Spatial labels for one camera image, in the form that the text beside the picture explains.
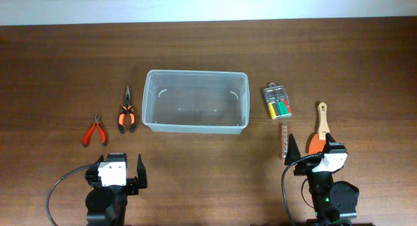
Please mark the orange scraper wooden handle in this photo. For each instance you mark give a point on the orange scraper wooden handle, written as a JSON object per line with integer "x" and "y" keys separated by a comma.
{"x": 318, "y": 141}

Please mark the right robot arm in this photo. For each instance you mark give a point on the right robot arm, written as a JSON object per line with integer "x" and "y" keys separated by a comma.
{"x": 334, "y": 203}

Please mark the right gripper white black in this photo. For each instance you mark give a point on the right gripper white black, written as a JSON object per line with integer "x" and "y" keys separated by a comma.
{"x": 293, "y": 151}

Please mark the orange socket bit rail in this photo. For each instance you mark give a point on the orange socket bit rail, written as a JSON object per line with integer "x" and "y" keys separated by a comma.
{"x": 284, "y": 141}

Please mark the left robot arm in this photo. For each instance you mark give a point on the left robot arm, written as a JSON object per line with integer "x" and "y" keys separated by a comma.
{"x": 106, "y": 202}

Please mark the clear plastic container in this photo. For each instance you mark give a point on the clear plastic container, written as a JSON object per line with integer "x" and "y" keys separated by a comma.
{"x": 192, "y": 101}

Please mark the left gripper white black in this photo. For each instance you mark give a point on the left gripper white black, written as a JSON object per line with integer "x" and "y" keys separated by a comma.
{"x": 132, "y": 183}

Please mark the clear screwdriver set case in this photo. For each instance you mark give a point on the clear screwdriver set case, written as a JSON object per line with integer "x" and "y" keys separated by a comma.
{"x": 277, "y": 101}

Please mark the orange black long-nose pliers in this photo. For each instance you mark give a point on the orange black long-nose pliers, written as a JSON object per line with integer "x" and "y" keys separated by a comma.
{"x": 126, "y": 110}

